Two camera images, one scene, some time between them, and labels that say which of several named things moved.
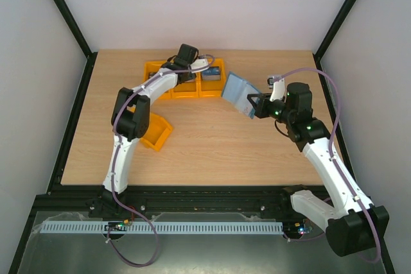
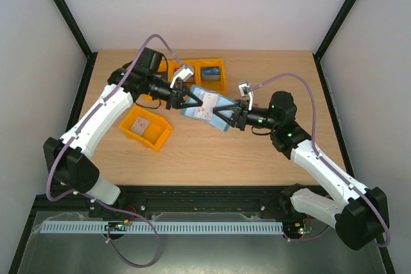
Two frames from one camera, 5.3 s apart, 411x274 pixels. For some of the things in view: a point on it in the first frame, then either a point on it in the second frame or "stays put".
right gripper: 263,105 -> 241,114
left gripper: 191,78 -> 177,97
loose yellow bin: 158,131 stays put
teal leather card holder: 236,90 -> 212,101
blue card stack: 212,74 stays put
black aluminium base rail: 169,203 stays put
